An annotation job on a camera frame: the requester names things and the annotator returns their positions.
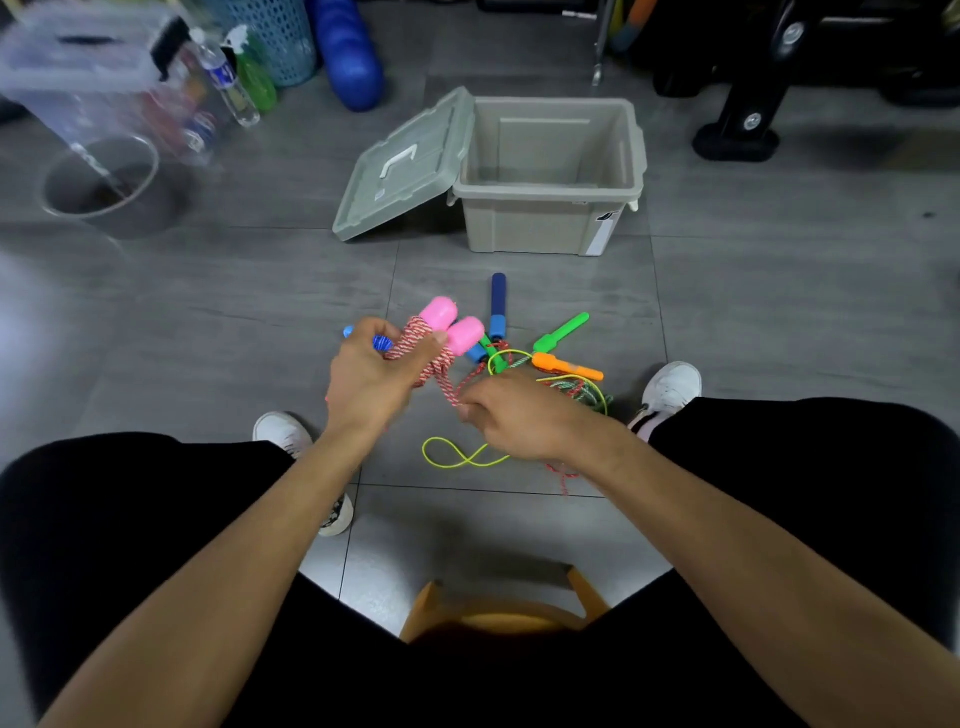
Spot person's left hand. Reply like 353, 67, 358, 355
323, 317, 450, 445

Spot person's right hand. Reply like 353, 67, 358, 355
457, 369, 625, 468

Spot blue-handled jump rope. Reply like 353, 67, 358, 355
342, 324, 395, 354

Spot pile of colourful jump ropes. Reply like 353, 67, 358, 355
421, 272, 613, 496

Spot pink-handled red-white braided rope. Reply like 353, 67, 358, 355
384, 296, 489, 410

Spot grey plastic storage box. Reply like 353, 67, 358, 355
452, 97, 648, 258

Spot person's right forearm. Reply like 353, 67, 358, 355
592, 419, 960, 728

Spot person's left forearm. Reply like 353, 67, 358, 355
37, 419, 376, 728

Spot grey-green box lid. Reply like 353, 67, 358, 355
332, 86, 478, 243

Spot person's left leg black trousers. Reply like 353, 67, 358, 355
0, 432, 414, 728

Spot person's leg black trousers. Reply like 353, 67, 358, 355
584, 397, 960, 728
0, 432, 414, 728

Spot person's right leg black trousers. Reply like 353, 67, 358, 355
584, 397, 960, 728

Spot white left shoe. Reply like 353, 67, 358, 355
252, 411, 355, 538

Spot white shoe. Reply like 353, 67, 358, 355
628, 361, 704, 444
252, 411, 355, 538

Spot white right shoe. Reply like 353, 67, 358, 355
628, 361, 704, 444

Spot wooden stool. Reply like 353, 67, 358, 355
399, 566, 613, 645

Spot grey metal bowl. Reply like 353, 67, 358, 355
37, 134, 181, 240

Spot clear water bottle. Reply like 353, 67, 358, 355
187, 27, 262, 129

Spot green spray bottle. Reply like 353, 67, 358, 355
223, 24, 279, 115

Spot light blue mesh basket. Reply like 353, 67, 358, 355
202, 0, 318, 88

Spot black dumbbell rack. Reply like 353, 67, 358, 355
644, 0, 960, 163

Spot orange and green foam stick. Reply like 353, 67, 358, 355
611, 0, 659, 52

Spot clear plastic lidded bin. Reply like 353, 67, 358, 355
0, 3, 226, 166

